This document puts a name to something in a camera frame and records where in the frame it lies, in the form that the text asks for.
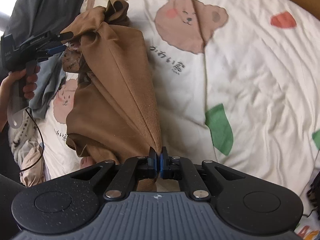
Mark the brown t-shirt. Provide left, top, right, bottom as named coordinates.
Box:
left=60, top=0, right=163, bottom=192

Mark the black patterned clothes pile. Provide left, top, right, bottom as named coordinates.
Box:
left=307, top=172, right=320, bottom=208

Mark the person left hand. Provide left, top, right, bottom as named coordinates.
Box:
left=1, top=66, right=40, bottom=107

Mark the grey-blue garment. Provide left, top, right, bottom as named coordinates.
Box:
left=29, top=53, right=66, bottom=119

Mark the dark grey pillow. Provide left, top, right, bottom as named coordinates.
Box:
left=4, top=0, right=83, bottom=45

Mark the cream bear print blanket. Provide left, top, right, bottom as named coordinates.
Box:
left=42, top=0, right=320, bottom=240

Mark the black cable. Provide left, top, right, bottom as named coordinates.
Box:
left=19, top=107, right=45, bottom=172

